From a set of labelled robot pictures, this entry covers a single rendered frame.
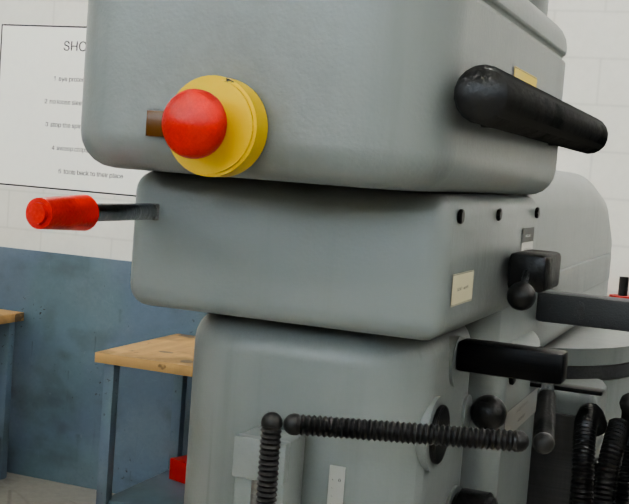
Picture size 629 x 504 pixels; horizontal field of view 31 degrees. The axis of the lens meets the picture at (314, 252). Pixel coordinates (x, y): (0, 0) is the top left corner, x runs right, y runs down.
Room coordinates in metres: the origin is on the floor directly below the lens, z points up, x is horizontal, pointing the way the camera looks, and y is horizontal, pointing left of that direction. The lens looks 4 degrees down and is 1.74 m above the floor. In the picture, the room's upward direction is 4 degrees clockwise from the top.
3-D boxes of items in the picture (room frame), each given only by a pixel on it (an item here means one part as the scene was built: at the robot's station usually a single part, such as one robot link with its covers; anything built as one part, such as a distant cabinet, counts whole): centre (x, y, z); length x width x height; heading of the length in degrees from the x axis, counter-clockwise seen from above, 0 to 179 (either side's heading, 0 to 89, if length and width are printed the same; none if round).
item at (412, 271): (0.94, -0.04, 1.68); 0.34 x 0.24 x 0.10; 159
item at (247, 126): (0.69, 0.06, 1.76); 0.06 x 0.02 x 0.06; 69
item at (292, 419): (0.70, -0.07, 1.58); 0.17 x 0.01 x 0.01; 90
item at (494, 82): (0.88, -0.17, 1.79); 0.45 x 0.04 x 0.04; 159
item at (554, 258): (0.91, -0.17, 1.66); 0.12 x 0.04 x 0.04; 159
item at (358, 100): (0.92, -0.02, 1.81); 0.47 x 0.26 x 0.16; 159
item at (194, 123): (0.67, 0.07, 1.76); 0.04 x 0.03 x 0.04; 69
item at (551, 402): (0.78, -0.17, 1.58); 0.17 x 0.01 x 0.01; 168
